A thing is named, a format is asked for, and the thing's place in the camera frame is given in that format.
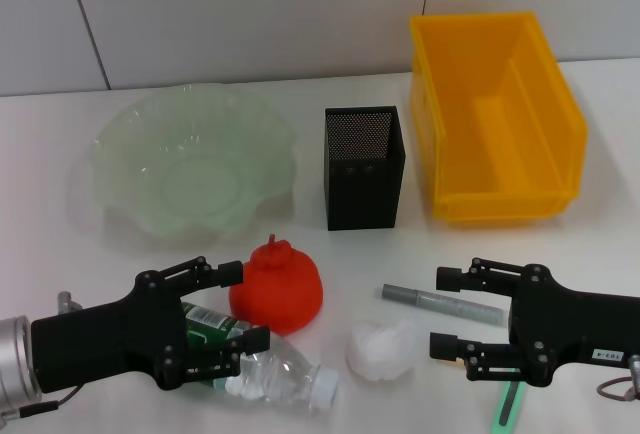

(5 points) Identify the clear plastic water bottle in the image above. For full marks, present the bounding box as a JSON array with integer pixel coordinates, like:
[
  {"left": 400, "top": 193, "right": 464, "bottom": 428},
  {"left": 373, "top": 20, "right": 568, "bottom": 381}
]
[{"left": 179, "top": 301, "right": 340, "bottom": 413}]

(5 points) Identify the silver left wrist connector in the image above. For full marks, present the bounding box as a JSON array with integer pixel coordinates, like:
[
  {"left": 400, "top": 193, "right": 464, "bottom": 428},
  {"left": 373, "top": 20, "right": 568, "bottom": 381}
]
[{"left": 56, "top": 291, "right": 82, "bottom": 314}]

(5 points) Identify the thin right wrist cable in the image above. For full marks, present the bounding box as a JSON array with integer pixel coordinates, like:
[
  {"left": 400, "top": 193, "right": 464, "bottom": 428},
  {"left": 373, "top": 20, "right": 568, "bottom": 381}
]
[{"left": 597, "top": 376, "right": 637, "bottom": 401}]

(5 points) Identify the black mesh pen holder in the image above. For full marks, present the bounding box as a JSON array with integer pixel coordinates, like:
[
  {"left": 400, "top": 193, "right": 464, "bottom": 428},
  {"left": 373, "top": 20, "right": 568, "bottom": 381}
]
[{"left": 323, "top": 105, "right": 407, "bottom": 232}]

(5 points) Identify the green glass fruit plate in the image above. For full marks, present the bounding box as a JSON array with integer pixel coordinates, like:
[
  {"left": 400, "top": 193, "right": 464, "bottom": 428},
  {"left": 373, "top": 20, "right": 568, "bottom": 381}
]
[{"left": 91, "top": 83, "right": 300, "bottom": 241}]

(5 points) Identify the red orange toy fruit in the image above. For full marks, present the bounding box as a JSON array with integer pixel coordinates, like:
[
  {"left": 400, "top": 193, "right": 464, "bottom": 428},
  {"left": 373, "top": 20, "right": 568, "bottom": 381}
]
[{"left": 228, "top": 234, "right": 325, "bottom": 338}]

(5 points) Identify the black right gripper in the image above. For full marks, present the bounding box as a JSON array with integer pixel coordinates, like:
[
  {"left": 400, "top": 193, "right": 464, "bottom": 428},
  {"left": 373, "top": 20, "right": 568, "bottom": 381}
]
[{"left": 428, "top": 256, "right": 640, "bottom": 388}]

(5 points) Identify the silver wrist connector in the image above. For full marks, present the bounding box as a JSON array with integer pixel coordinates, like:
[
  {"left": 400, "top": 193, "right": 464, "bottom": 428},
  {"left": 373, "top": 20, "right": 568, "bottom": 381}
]
[
  {"left": 626, "top": 353, "right": 640, "bottom": 403},
  {"left": 56, "top": 291, "right": 82, "bottom": 314}
]

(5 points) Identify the white paper ball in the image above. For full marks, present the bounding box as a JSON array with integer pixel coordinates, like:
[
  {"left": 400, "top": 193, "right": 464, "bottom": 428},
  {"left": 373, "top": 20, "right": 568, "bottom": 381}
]
[{"left": 346, "top": 317, "right": 420, "bottom": 382}]

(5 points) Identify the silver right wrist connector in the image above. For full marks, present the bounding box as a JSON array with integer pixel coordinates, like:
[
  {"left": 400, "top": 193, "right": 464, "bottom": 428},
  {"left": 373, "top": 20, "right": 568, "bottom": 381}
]
[{"left": 626, "top": 353, "right": 640, "bottom": 403}]

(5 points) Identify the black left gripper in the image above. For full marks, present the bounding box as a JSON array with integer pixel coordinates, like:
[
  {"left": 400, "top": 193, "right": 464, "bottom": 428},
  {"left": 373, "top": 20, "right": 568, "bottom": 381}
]
[{"left": 30, "top": 255, "right": 272, "bottom": 394}]

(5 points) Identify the green utility knife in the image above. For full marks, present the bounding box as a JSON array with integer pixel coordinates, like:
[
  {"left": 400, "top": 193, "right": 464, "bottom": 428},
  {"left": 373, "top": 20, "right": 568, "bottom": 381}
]
[{"left": 488, "top": 378, "right": 529, "bottom": 434}]

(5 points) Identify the thin left wrist cable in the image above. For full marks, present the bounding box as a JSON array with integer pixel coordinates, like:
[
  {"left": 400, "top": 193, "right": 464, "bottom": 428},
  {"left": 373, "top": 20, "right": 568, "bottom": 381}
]
[{"left": 0, "top": 386, "right": 81, "bottom": 428}]

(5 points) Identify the yellow plastic bin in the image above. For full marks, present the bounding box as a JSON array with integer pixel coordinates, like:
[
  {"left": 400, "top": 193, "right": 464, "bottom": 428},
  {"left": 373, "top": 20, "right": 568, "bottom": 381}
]
[{"left": 409, "top": 11, "right": 589, "bottom": 224}]

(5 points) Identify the grey marker pen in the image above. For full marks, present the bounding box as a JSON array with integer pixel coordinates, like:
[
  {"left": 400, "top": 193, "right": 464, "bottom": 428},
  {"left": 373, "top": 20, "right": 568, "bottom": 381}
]
[{"left": 382, "top": 282, "right": 506, "bottom": 326}]

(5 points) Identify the thin wrist cable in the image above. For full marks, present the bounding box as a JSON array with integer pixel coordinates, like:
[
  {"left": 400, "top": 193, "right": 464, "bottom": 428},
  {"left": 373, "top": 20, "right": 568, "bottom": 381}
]
[
  {"left": 597, "top": 376, "right": 637, "bottom": 401},
  {"left": 0, "top": 386, "right": 81, "bottom": 428}
]

